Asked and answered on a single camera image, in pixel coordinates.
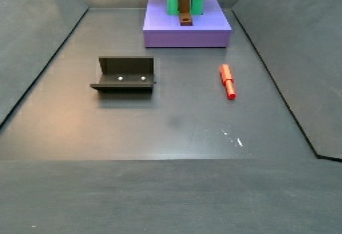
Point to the purple base block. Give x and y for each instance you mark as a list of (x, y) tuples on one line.
[(164, 33)]

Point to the left green block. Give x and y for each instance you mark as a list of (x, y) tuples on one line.
[(172, 7)]

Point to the red peg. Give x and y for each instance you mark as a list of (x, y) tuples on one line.
[(227, 80)]

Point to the black angle fixture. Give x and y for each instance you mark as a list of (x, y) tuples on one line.
[(125, 73)]

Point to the brown L-shaped bracket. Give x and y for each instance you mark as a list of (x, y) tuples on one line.
[(184, 12)]

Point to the right green block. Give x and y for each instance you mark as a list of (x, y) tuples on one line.
[(196, 7)]

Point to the green block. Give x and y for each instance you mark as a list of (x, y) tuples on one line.
[(172, 7), (196, 7)]

